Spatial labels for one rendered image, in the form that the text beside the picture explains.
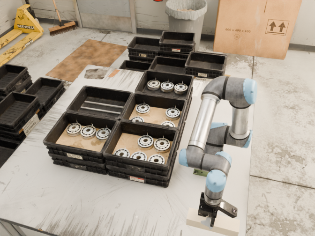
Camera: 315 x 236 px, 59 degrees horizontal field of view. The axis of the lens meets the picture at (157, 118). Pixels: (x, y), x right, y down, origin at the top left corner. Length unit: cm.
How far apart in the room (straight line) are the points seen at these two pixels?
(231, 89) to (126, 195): 90
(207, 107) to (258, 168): 162
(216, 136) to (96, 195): 81
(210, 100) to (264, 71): 281
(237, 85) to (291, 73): 286
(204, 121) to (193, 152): 16
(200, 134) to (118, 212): 73
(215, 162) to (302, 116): 241
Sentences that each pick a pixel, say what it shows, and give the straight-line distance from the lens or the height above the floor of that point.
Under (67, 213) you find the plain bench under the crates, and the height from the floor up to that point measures 70.
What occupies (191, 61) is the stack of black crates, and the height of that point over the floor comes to 49.
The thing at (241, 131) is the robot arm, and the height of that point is 107.
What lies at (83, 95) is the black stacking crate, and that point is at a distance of 220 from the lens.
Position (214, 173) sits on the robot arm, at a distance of 113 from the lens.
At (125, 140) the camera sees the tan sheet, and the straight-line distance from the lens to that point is 186.
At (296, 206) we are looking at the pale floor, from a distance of 273.
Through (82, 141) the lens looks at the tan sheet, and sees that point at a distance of 192.
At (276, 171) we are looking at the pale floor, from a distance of 288.
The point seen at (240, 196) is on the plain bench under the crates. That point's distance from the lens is 179.
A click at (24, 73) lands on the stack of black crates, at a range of 330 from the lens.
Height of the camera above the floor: 220
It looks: 44 degrees down
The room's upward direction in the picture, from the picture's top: 3 degrees counter-clockwise
